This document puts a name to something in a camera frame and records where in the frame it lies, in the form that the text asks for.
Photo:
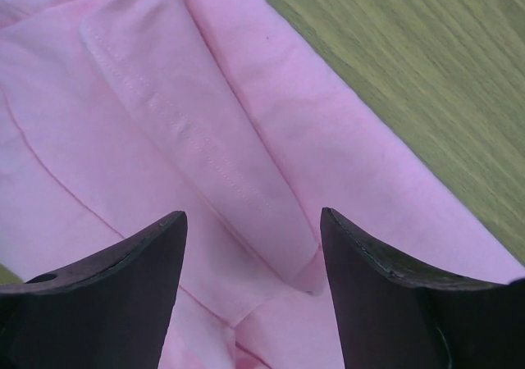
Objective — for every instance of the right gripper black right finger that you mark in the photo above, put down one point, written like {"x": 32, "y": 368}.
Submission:
{"x": 395, "y": 311}

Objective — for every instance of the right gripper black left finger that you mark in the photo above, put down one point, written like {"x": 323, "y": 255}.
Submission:
{"x": 109, "y": 310}

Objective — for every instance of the pink t shirt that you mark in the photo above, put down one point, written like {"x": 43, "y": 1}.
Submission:
{"x": 117, "y": 112}

